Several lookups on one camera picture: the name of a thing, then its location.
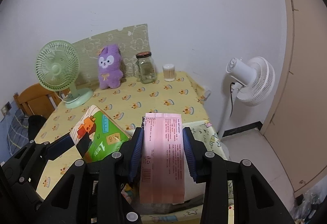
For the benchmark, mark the cotton swab container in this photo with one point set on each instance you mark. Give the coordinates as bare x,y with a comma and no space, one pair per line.
169,72

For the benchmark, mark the beige door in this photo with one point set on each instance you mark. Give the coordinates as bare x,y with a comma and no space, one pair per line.
295,126

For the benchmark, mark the pink paper packet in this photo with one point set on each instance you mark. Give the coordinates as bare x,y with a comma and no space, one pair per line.
162,163

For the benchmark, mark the white standing fan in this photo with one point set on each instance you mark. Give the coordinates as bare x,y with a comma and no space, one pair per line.
253,81

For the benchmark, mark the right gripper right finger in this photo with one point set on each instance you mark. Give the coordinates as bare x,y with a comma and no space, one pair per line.
254,199

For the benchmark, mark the glass mason jar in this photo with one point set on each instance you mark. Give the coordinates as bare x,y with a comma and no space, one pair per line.
144,68

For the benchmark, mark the black garment on chair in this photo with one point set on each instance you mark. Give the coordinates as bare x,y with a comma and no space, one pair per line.
35,123

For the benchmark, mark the blue plaid bedding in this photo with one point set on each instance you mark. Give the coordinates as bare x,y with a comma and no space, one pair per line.
17,135

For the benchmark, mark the green tissue pack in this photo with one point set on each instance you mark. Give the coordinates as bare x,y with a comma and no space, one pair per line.
96,135

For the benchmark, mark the yellow cartoon tissue pack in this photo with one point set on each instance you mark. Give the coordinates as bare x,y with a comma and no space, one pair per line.
129,193

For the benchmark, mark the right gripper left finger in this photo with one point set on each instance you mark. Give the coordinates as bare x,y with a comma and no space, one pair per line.
91,192

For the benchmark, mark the wall power socket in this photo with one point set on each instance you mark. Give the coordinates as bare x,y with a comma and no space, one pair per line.
6,108

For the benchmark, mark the yellow patterned tablecloth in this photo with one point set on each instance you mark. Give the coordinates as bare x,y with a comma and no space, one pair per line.
127,105

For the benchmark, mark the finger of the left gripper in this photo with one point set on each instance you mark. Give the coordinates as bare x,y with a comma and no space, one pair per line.
59,147

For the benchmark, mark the green desk fan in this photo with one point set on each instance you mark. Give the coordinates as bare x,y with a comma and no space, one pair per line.
57,69

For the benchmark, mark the green patterned backboard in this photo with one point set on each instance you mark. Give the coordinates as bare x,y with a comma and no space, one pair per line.
131,40

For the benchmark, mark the purple plush toy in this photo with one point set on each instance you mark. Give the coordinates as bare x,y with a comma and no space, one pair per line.
109,72

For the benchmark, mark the wooden chair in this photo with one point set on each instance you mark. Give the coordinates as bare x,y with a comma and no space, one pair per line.
37,100

